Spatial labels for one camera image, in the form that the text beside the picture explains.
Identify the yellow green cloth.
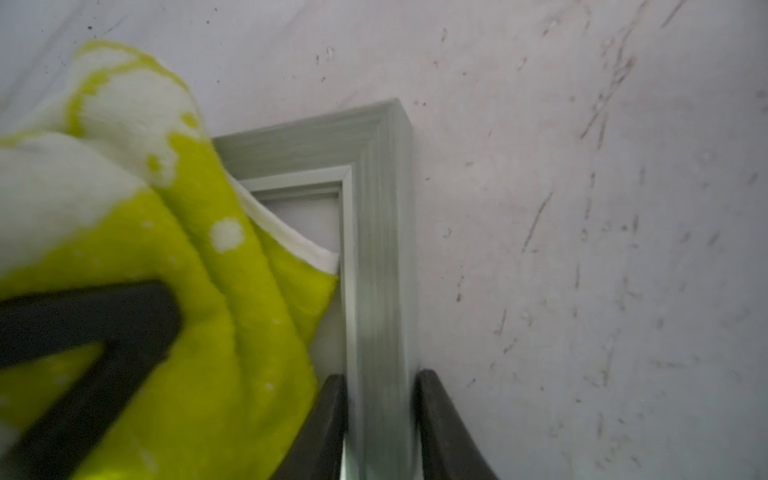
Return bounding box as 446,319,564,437
1,40,339,479

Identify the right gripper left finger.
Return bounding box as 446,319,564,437
271,374,348,480

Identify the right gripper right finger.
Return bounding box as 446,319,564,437
415,369,498,480

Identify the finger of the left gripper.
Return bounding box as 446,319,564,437
1,281,182,479

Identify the grey picture frame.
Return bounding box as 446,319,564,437
214,99,418,479

